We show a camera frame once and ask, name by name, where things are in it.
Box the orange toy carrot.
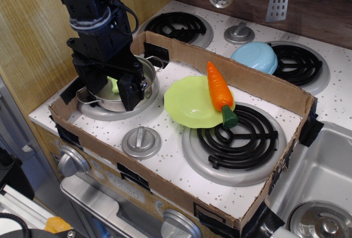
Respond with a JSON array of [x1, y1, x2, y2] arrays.
[[207, 61, 238, 129]]

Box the silver stove knob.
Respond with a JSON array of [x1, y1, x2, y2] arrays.
[[122, 126, 161, 160], [224, 22, 255, 45]]

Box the stainless steel sink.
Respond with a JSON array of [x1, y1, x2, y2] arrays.
[[268, 122, 351, 237]]

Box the back silver stove knob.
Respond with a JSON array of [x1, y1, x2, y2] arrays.
[[224, 22, 255, 45]]

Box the right silver oven knob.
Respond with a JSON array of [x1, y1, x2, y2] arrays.
[[161, 209, 202, 238]]

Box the back right black burner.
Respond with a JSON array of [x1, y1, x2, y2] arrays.
[[268, 41, 330, 95]]

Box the black cable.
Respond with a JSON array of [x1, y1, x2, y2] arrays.
[[0, 212, 30, 238]]

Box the back left black burner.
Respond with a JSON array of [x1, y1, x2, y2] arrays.
[[140, 12, 213, 48]]

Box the silver oven door handle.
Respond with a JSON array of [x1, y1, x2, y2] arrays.
[[60, 175, 177, 237]]

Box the left silver oven knob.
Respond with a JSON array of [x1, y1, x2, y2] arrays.
[[58, 145, 91, 178]]

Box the front silver stove knob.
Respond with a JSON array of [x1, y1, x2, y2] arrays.
[[122, 126, 161, 160]]

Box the front left burner ring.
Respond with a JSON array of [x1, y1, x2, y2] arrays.
[[77, 80, 161, 121]]

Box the light blue plastic bowl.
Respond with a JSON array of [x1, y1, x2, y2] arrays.
[[230, 41, 278, 75]]

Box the front right black burner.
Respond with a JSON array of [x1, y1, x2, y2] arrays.
[[181, 103, 287, 187]]

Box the black burner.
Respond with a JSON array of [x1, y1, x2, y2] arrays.
[[268, 41, 330, 95], [140, 12, 213, 48], [181, 103, 287, 187]]

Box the hanging silver spatula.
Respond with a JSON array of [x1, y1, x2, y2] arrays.
[[266, 0, 289, 23]]

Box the green toy broccoli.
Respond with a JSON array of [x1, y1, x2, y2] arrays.
[[107, 76, 119, 93]]

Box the silver sink drain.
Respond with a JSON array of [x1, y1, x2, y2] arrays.
[[287, 201, 351, 237]]

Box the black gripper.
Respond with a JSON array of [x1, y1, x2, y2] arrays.
[[67, 8, 146, 111]]

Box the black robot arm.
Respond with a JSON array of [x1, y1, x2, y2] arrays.
[[60, 0, 147, 111]]

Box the orange object bottom left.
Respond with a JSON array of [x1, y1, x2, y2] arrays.
[[44, 216, 72, 234]]

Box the stainless steel pot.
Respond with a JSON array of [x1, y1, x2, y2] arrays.
[[76, 56, 164, 112]]

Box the silver oven knob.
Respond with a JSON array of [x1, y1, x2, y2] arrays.
[[58, 145, 91, 178], [161, 209, 202, 238]]

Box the brown cardboard fence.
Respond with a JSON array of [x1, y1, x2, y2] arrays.
[[49, 31, 317, 237]]

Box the light green plastic plate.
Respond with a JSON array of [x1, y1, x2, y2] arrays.
[[164, 76, 223, 129]]

